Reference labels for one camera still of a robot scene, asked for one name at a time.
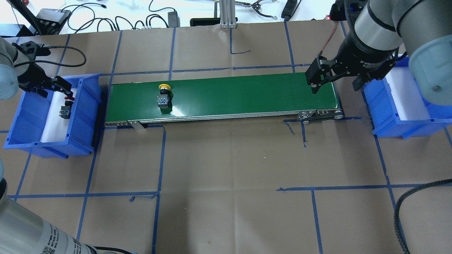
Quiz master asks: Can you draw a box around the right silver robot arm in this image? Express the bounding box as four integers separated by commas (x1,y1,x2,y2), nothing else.
305,0,452,105

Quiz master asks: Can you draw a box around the red black conveyor wire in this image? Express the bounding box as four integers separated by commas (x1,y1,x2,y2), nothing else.
321,22,340,57

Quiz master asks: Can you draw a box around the red mushroom push button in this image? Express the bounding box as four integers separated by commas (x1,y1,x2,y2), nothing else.
59,96,75,119

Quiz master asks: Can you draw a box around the aluminium profile post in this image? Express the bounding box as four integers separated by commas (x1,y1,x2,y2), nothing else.
219,0,236,29

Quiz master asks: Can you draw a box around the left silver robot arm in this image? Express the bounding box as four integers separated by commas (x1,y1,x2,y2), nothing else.
0,38,75,105

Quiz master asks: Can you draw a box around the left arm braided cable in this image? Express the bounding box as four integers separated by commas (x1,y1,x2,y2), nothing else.
39,45,87,68

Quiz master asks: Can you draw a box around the white foam pad bin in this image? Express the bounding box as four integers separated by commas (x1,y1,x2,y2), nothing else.
386,67,430,121
40,92,70,143

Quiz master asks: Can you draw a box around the blue bin with buttons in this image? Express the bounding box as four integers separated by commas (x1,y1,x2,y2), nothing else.
4,73,103,159

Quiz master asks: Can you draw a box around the yellow mushroom push button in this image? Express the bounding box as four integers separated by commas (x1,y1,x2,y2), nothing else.
157,84,173,108

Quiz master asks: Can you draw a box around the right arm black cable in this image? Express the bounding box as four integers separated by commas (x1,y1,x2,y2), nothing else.
393,179,452,254

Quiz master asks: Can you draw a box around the black power adapter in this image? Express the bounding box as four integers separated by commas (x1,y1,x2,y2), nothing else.
167,10,180,28

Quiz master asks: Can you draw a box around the empty blue plastic bin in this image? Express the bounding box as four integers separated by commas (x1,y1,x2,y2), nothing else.
363,57,452,139

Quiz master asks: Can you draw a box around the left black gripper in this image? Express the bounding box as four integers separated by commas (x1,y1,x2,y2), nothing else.
14,41,74,100

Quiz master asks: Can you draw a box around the white foam pad left bin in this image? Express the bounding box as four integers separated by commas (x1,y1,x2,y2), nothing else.
40,92,70,143

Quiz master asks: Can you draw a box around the white foam pad right bin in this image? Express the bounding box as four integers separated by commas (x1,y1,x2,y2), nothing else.
386,67,430,121

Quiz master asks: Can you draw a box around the green conveyor belt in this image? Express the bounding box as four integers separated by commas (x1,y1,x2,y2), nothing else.
105,73,345,128

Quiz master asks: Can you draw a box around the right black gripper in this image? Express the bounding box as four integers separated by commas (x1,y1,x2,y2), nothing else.
305,52,406,94

